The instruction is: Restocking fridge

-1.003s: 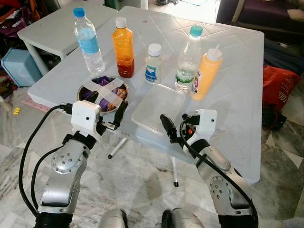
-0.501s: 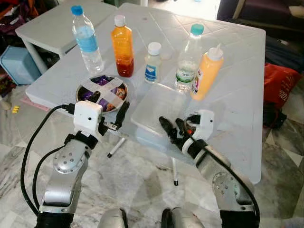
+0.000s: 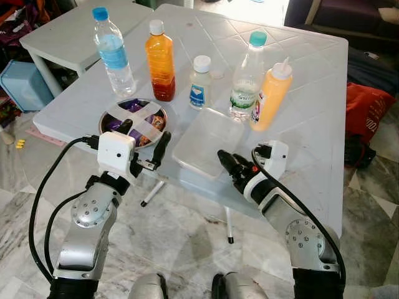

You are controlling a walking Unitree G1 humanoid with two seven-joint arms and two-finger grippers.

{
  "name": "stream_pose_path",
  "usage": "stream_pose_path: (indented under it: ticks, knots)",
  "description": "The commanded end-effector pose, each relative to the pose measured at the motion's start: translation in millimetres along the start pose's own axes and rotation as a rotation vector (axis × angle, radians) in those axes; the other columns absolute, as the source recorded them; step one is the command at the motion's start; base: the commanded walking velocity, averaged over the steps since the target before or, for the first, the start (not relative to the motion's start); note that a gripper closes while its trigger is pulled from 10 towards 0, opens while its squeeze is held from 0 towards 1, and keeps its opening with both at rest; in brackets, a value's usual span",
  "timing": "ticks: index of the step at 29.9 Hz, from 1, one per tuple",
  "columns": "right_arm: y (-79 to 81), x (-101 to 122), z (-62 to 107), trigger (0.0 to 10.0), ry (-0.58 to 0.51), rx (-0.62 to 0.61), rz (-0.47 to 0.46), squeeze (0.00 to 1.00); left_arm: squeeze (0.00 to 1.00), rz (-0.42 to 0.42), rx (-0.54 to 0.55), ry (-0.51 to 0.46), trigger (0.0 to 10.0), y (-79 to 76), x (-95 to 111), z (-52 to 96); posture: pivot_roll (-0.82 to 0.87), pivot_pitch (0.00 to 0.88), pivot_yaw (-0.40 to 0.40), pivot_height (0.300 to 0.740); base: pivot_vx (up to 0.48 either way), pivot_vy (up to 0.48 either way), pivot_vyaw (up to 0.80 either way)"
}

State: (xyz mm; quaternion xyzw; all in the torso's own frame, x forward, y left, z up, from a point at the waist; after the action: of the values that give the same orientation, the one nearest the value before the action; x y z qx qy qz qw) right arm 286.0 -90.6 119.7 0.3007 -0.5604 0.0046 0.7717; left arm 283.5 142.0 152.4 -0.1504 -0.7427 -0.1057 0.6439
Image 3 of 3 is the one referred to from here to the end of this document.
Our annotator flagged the blue plastic bin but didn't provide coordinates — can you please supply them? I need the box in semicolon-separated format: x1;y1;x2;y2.
0;59;55;113

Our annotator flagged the grey left robot leg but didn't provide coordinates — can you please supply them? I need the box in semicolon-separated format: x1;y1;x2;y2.
128;273;169;299

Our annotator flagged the small bottle white cap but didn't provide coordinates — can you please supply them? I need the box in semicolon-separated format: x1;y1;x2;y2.
189;55;213;110

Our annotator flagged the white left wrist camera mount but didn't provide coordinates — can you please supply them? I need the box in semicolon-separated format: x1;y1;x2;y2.
98;132;138;179

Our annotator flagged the large white plastic table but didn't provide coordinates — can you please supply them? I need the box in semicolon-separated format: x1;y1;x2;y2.
31;3;350;239

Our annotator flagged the short black left arm cable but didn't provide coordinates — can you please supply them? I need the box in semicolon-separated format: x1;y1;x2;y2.
44;190;88;278

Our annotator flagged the orange squeeze sauce bottle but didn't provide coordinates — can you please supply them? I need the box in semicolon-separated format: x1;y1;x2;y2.
250;57;294;132

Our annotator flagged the black strapped device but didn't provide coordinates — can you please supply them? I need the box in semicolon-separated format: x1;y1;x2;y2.
344;134;376;170

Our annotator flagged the taped steel bowl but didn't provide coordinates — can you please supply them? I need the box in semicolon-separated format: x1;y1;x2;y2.
99;98;169;149

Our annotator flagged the grey right robot leg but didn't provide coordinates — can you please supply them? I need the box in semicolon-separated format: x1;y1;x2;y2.
211;272;269;299

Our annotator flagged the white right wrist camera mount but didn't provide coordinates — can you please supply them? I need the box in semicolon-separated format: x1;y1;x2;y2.
244;141;290;204

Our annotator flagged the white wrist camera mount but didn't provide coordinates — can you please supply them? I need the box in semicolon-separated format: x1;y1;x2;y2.
98;132;138;179
244;141;290;204

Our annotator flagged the dark sofa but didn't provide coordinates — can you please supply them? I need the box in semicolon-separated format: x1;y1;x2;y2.
284;0;399;43

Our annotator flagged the grey robot leg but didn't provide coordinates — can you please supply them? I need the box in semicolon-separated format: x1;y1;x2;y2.
128;273;169;299
211;272;269;299

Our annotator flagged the small white plastic table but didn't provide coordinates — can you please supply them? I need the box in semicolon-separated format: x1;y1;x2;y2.
19;0;155;98

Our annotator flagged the water bottle blue cap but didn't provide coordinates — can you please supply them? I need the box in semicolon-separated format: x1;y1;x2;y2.
92;6;137;97

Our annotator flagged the long black left arm cable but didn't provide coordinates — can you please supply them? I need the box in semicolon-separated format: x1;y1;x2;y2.
28;137;100;284

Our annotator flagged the black bag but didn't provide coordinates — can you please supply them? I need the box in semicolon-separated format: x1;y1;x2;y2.
346;45;399;97

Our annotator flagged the orange drink bottle white cap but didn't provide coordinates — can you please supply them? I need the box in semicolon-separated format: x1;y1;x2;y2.
145;19;176;102

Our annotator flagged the clear bottle teal cap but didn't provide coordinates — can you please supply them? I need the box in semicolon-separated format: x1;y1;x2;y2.
229;31;267;120

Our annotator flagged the red bag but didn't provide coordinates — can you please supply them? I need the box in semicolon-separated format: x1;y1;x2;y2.
346;81;397;145

